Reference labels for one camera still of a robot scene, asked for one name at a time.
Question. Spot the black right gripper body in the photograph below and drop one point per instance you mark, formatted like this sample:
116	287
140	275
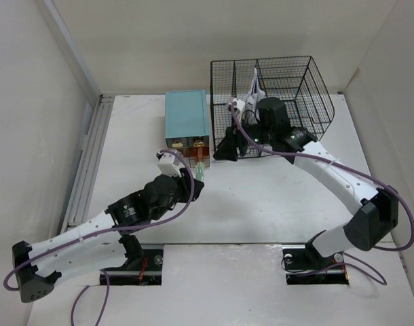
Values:
260	133

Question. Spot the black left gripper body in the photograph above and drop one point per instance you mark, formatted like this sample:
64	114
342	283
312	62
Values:
183	191

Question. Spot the green highlighter marker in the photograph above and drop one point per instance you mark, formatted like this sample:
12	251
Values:
199	171

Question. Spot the wooden drawer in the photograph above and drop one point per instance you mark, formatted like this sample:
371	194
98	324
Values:
192	160

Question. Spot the white Canon paper booklet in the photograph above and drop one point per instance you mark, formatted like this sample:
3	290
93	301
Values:
255	94

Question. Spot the orange highlighter marker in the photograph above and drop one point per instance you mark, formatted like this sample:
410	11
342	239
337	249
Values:
200	153

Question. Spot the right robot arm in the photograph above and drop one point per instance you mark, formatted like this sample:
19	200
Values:
373	206

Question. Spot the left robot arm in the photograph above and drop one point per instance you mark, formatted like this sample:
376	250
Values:
105	241

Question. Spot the teal wooden drawer box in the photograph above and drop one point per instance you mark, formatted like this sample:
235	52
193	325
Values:
187	122

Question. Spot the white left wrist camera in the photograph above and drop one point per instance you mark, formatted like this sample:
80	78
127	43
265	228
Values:
169	163

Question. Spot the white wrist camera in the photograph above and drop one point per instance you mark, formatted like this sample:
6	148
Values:
238	106
169	163

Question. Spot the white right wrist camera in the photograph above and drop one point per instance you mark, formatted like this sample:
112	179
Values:
238	106

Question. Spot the black wire mesh organizer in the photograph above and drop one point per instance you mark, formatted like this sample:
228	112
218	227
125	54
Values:
295	80

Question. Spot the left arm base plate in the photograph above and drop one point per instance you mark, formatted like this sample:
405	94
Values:
147	272

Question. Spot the aluminium frame rail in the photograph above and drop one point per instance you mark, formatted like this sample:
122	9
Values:
79	195

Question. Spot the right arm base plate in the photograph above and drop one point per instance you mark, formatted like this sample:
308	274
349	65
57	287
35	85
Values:
303	267

